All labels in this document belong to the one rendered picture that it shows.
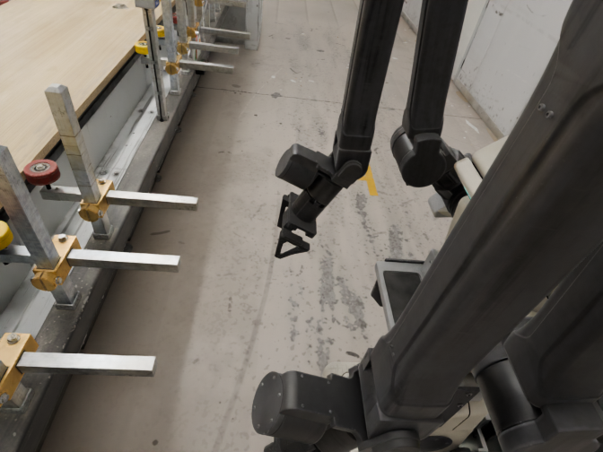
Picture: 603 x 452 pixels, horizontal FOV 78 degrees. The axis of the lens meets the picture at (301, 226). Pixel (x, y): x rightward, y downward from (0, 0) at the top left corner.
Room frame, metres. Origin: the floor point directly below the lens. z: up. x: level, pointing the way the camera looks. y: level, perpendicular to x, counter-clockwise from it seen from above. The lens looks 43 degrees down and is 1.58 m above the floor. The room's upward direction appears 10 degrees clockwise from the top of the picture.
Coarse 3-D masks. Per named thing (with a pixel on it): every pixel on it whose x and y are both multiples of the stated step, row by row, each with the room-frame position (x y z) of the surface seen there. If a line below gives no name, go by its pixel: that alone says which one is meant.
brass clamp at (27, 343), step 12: (24, 336) 0.33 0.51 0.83; (0, 348) 0.30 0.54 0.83; (12, 348) 0.31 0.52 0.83; (24, 348) 0.31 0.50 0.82; (36, 348) 0.33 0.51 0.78; (12, 360) 0.28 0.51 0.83; (12, 372) 0.26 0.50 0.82; (0, 384) 0.24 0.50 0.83; (12, 384) 0.25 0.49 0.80; (0, 396) 0.22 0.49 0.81
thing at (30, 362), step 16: (32, 352) 0.31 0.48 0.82; (48, 352) 0.31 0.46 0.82; (32, 368) 0.28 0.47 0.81; (48, 368) 0.29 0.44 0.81; (64, 368) 0.29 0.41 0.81; (80, 368) 0.29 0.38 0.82; (96, 368) 0.30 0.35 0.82; (112, 368) 0.31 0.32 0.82; (128, 368) 0.31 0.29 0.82; (144, 368) 0.32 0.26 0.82
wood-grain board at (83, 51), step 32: (32, 0) 2.09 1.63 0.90; (64, 0) 2.18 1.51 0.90; (96, 0) 2.28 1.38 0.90; (128, 0) 2.39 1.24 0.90; (0, 32) 1.61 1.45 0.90; (32, 32) 1.67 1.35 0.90; (64, 32) 1.73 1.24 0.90; (96, 32) 1.80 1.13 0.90; (128, 32) 1.88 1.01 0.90; (0, 64) 1.32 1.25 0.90; (32, 64) 1.37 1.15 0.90; (64, 64) 1.42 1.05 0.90; (96, 64) 1.47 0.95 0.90; (0, 96) 1.09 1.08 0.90; (32, 96) 1.13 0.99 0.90; (96, 96) 1.25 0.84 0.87; (0, 128) 0.91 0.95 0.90; (32, 128) 0.94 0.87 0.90; (32, 160) 0.80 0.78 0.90
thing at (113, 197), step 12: (48, 192) 0.75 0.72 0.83; (60, 192) 0.76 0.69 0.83; (72, 192) 0.76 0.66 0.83; (120, 192) 0.80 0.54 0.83; (132, 192) 0.81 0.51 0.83; (120, 204) 0.78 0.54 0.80; (132, 204) 0.78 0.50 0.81; (144, 204) 0.79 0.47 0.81; (156, 204) 0.79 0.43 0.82; (168, 204) 0.80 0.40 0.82; (180, 204) 0.80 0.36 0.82; (192, 204) 0.81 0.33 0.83
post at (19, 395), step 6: (0, 360) 0.27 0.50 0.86; (0, 366) 0.26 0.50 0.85; (0, 372) 0.25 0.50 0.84; (0, 378) 0.25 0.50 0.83; (18, 390) 0.25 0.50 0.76; (24, 390) 0.26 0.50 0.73; (12, 396) 0.24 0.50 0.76; (18, 396) 0.25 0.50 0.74; (24, 396) 0.26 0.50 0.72; (6, 402) 0.23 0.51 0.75; (12, 402) 0.23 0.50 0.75; (18, 402) 0.24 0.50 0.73
